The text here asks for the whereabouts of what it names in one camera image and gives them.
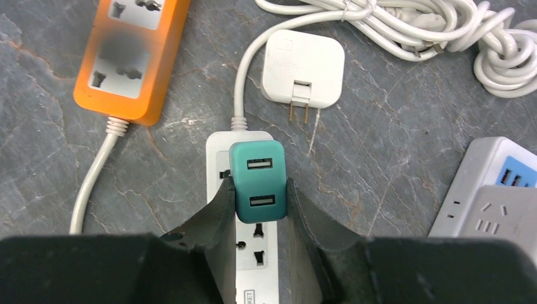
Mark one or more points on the teal small adapter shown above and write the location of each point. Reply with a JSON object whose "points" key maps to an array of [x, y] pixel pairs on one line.
{"points": [[258, 169]]}

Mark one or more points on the white flat charger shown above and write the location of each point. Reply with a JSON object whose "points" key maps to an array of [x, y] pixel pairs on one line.
{"points": [[302, 70]]}

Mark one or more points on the white tiger cube adapter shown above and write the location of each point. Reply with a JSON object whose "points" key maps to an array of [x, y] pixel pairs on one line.
{"points": [[504, 212]]}

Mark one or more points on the small white power strip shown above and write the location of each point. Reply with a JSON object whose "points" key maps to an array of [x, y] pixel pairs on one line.
{"points": [[257, 271]]}

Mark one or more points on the orange power strip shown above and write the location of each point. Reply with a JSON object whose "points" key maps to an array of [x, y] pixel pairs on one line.
{"points": [[129, 59]]}

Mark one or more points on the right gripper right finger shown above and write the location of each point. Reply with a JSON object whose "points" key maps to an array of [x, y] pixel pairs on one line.
{"points": [[329, 263]]}

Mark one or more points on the long white colourful power strip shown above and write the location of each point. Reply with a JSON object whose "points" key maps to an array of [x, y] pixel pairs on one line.
{"points": [[488, 161]]}

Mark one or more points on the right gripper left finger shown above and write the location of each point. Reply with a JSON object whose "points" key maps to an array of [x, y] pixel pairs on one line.
{"points": [[193, 263]]}

